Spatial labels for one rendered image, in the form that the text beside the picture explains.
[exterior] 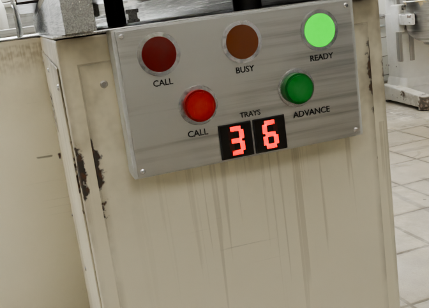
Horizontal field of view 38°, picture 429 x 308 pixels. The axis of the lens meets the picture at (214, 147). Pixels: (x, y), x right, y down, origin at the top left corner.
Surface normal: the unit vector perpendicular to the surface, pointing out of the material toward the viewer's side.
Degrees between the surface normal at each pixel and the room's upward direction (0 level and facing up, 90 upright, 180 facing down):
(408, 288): 0
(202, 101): 90
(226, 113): 90
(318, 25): 90
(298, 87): 90
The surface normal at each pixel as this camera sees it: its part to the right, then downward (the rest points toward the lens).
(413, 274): -0.13, -0.97
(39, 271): 0.29, 0.17
